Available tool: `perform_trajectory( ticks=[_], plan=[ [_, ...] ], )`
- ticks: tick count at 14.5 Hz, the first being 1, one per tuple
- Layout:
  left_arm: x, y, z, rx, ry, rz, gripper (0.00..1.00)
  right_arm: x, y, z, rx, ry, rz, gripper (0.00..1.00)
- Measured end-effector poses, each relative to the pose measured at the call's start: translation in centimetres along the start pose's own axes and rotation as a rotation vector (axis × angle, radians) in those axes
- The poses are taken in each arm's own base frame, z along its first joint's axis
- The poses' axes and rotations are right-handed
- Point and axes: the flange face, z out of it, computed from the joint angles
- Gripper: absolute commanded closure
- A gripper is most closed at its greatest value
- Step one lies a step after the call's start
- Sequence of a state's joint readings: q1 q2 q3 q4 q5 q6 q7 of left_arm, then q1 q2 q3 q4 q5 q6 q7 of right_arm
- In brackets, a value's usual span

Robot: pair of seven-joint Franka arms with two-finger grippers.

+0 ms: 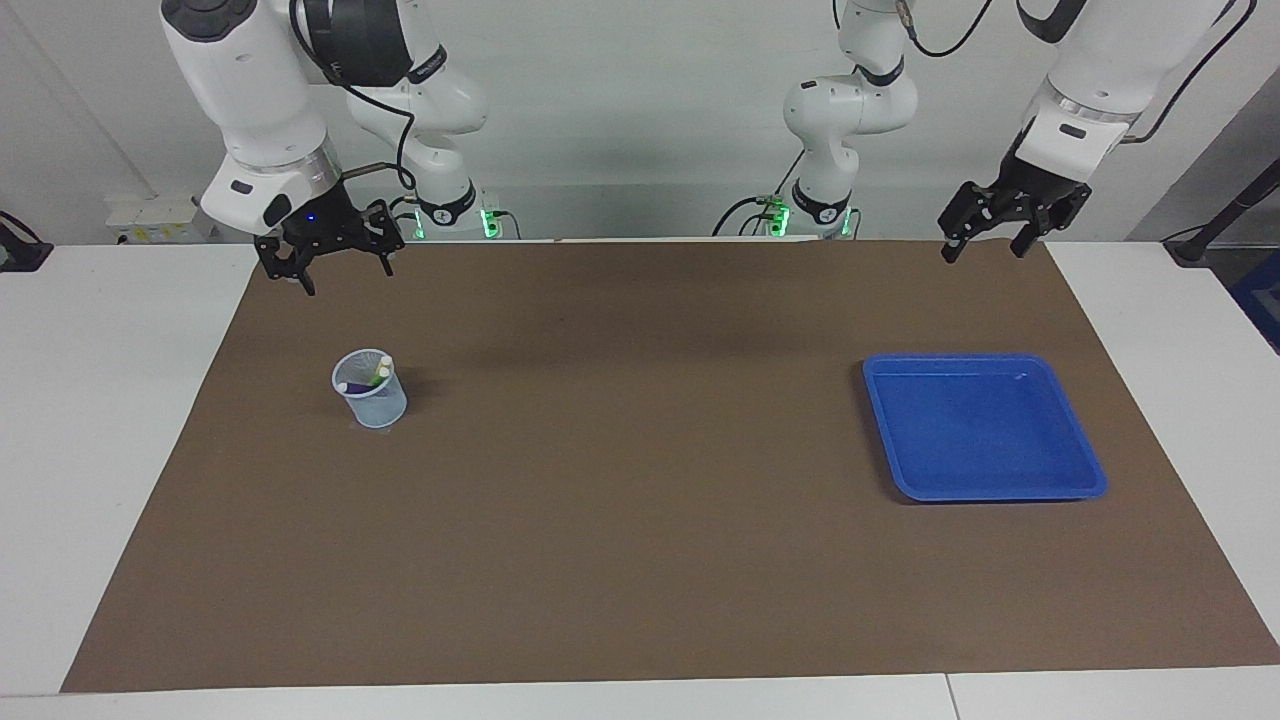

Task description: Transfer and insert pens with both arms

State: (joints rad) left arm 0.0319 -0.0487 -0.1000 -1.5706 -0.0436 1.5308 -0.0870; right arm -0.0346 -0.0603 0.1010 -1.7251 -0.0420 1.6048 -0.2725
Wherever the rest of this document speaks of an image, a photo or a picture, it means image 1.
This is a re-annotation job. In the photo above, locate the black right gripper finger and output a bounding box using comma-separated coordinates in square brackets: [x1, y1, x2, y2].
[355, 200, 406, 278]
[254, 235, 319, 297]

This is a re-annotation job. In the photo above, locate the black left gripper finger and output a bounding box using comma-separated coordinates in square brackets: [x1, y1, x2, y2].
[1010, 183, 1093, 259]
[937, 180, 1011, 264]

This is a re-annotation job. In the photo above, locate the light blue mesh cup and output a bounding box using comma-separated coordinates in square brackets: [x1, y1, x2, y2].
[331, 348, 409, 429]

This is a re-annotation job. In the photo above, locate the black slanted stand pole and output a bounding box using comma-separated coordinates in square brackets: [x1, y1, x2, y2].
[1162, 155, 1280, 266]

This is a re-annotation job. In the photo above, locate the blue box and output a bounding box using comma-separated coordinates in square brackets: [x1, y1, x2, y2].
[1228, 250, 1280, 356]

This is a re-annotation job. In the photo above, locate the blue plastic tray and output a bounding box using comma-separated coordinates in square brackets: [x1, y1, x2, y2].
[862, 352, 1109, 503]

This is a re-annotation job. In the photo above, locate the brown table mat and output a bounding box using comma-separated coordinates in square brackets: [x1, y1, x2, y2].
[60, 238, 1280, 694]

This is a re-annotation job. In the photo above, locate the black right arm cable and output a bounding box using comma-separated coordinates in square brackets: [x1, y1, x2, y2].
[290, 0, 421, 191]

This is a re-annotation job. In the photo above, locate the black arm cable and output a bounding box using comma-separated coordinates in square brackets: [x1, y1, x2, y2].
[290, 0, 421, 191]
[830, 0, 1256, 146]

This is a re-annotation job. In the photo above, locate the white wall socket box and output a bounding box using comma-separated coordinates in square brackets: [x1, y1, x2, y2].
[105, 195, 216, 244]

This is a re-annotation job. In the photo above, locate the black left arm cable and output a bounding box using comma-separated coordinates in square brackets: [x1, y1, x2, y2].
[830, 0, 1256, 146]

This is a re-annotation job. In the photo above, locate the black left base cable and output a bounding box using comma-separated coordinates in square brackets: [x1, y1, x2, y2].
[712, 150, 806, 238]

